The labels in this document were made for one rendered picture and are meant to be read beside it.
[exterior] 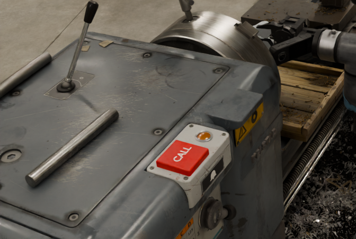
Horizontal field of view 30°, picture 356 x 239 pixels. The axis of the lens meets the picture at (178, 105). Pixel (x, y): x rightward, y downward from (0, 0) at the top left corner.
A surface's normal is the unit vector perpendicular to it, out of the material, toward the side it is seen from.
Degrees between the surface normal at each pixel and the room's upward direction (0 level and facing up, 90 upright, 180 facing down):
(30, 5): 0
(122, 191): 0
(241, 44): 38
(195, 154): 0
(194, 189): 90
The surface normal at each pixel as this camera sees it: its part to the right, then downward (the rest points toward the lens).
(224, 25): 0.15, -0.73
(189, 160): -0.11, -0.83
